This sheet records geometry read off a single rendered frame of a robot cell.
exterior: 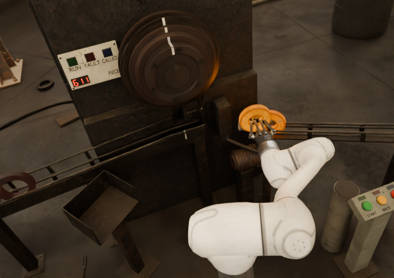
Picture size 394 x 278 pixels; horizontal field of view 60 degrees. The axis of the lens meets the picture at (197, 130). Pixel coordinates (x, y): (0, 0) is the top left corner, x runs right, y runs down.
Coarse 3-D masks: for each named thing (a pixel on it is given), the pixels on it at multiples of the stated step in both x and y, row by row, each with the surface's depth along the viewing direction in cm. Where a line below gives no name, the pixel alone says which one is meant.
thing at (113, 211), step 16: (112, 176) 164; (80, 192) 158; (96, 192) 167; (112, 192) 170; (128, 192) 165; (64, 208) 153; (80, 208) 162; (96, 208) 165; (112, 208) 163; (128, 208) 162; (80, 224) 148; (96, 224) 159; (112, 224) 157; (96, 240) 149; (128, 240) 180; (128, 256) 187; (144, 256) 207; (128, 272) 201; (144, 272) 200
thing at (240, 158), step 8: (256, 144) 193; (232, 152) 192; (240, 152) 191; (248, 152) 190; (232, 160) 193; (240, 160) 188; (248, 160) 189; (256, 160) 191; (240, 168) 190; (248, 168) 194; (240, 176) 198; (248, 176) 199; (240, 184) 204; (248, 184) 204; (240, 192) 210; (248, 192) 209; (240, 200) 216; (248, 200) 214
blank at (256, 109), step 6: (246, 108) 162; (252, 108) 160; (258, 108) 159; (264, 108) 161; (240, 114) 163; (246, 114) 161; (252, 114) 161; (258, 114) 162; (264, 114) 162; (270, 114) 163; (240, 120) 163; (246, 120) 164; (270, 120) 166; (246, 126) 166; (264, 126) 168
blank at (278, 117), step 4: (272, 112) 174; (276, 112) 175; (260, 116) 177; (272, 116) 175; (276, 116) 174; (280, 116) 174; (276, 120) 176; (280, 120) 175; (284, 120) 176; (276, 124) 180; (280, 124) 177; (284, 124) 176; (276, 128) 180; (280, 128) 179; (276, 132) 181; (280, 132) 181
